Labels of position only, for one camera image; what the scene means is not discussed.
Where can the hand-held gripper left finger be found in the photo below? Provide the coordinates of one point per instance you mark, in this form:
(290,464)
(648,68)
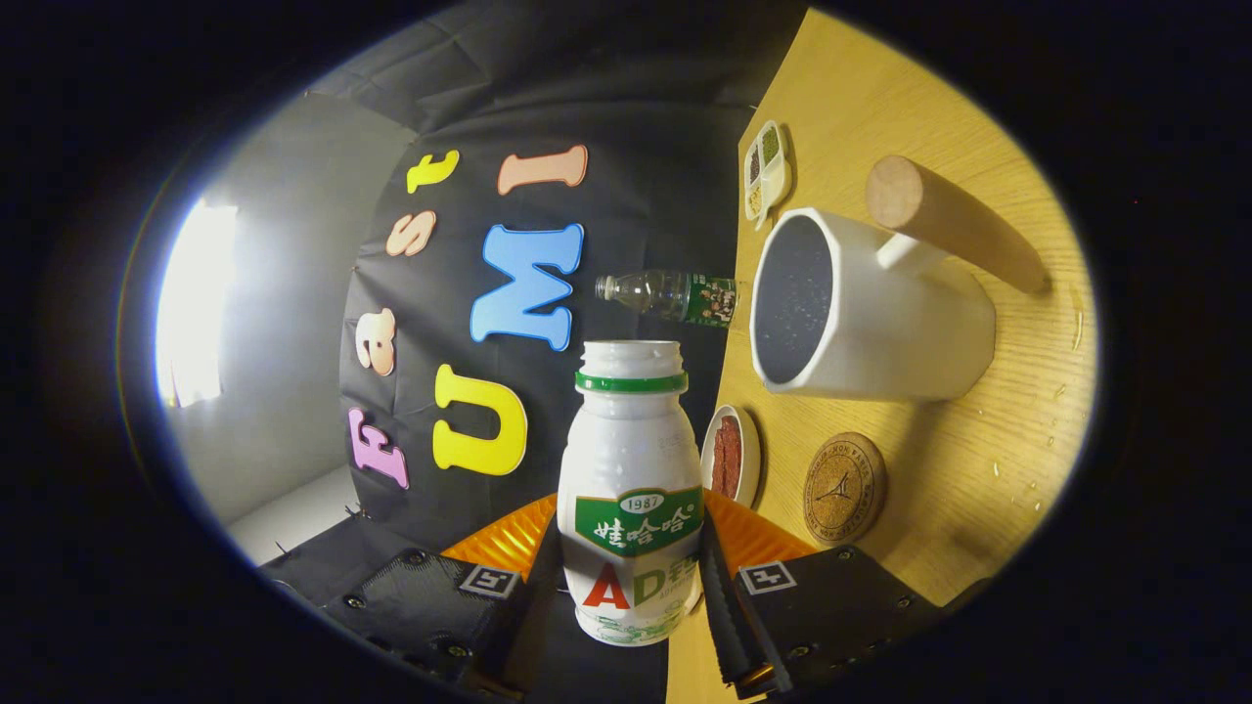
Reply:
(430,606)

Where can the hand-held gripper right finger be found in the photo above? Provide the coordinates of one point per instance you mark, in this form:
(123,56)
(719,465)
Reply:
(729,616)

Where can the round cork coaster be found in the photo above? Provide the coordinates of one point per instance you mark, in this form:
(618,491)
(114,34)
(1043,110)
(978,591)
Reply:
(843,489)

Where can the white juice bottle green label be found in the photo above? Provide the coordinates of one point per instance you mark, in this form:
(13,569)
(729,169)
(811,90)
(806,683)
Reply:
(626,450)

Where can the clear water bottle green label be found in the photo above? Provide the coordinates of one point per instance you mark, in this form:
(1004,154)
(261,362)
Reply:
(675,296)

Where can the white round plate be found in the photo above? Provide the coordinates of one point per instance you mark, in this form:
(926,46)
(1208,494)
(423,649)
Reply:
(751,460)

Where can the red meat slices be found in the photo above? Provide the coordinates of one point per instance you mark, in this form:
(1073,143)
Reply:
(726,458)

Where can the wooden table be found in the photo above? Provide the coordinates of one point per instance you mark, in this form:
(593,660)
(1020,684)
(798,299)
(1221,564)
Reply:
(978,460)

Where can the bright ceiling light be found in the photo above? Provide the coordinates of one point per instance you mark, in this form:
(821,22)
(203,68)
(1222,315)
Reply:
(196,303)

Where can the white divided dish with beans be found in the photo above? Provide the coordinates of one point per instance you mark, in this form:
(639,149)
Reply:
(768,176)

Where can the black backdrop cloth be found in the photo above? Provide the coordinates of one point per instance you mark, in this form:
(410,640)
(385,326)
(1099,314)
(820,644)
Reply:
(626,117)

